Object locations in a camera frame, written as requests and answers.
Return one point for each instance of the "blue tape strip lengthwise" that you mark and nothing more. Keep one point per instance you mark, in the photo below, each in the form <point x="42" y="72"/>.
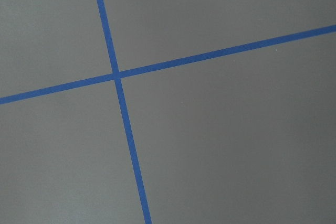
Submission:
<point x="124" y="111"/>

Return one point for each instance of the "blue tape strip crosswise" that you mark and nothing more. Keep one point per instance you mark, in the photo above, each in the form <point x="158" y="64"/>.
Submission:
<point x="169" y="64"/>

